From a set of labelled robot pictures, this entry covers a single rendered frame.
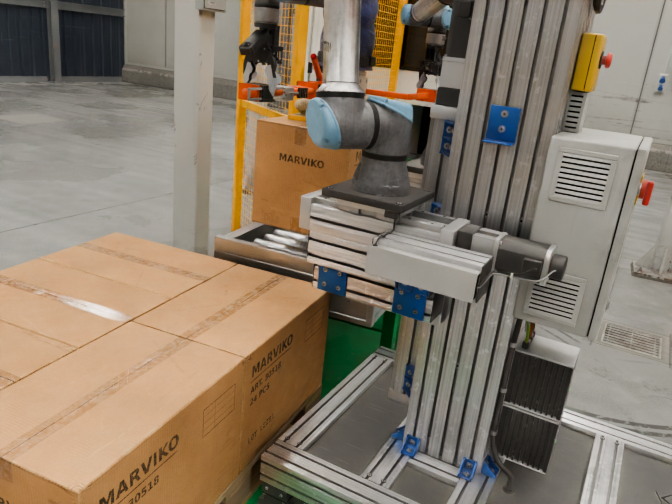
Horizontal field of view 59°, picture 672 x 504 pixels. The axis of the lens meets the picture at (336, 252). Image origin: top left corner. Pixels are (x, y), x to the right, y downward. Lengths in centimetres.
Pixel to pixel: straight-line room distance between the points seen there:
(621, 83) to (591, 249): 926
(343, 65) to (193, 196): 205
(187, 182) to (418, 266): 218
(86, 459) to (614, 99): 1005
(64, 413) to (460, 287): 93
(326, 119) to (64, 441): 89
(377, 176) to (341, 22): 36
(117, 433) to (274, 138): 126
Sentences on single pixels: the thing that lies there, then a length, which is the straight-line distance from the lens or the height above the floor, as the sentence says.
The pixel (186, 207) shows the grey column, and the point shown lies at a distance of 339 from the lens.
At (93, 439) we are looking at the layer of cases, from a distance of 142.
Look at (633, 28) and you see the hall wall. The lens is 1075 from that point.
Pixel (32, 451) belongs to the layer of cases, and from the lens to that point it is 141.
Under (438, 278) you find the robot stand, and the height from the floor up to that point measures 92.
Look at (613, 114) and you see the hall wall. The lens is 1074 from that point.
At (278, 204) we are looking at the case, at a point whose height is 78.
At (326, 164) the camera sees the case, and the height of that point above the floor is 97.
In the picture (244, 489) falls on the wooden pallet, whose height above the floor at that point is 7.
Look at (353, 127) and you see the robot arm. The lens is 141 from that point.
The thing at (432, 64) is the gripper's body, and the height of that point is 134.
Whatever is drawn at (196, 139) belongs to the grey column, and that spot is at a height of 83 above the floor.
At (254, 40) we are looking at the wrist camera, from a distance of 188.
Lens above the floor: 138
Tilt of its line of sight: 19 degrees down
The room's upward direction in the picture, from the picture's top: 6 degrees clockwise
